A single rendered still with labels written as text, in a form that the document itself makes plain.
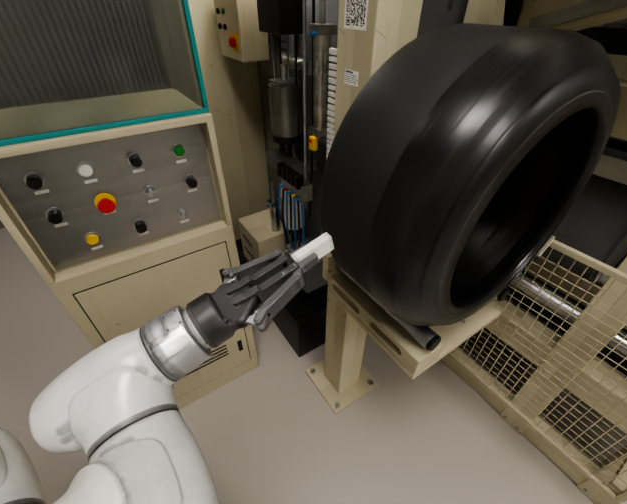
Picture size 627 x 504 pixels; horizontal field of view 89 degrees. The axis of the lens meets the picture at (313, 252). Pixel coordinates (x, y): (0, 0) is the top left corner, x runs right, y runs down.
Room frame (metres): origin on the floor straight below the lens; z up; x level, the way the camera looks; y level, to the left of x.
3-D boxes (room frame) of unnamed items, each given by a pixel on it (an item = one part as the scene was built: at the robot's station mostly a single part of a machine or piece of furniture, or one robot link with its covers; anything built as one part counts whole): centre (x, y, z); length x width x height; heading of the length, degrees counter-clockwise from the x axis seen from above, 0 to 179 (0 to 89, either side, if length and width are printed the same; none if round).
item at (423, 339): (0.59, -0.19, 0.90); 0.35 x 0.05 x 0.05; 33
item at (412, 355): (0.59, -0.18, 0.83); 0.36 x 0.09 x 0.06; 33
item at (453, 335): (0.67, -0.30, 0.80); 0.37 x 0.36 x 0.02; 123
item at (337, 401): (0.87, -0.14, 0.01); 0.27 x 0.27 x 0.02; 33
